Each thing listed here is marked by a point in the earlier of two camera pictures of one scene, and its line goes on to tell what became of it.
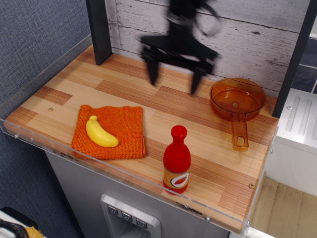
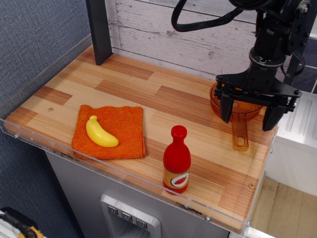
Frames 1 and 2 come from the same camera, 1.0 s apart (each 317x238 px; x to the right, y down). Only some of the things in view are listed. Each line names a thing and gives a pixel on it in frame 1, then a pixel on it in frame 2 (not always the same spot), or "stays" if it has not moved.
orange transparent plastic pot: x=237 y=99 stays
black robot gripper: x=180 y=47 -> x=258 y=84
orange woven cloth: x=125 y=123 stays
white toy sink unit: x=293 y=156 stays
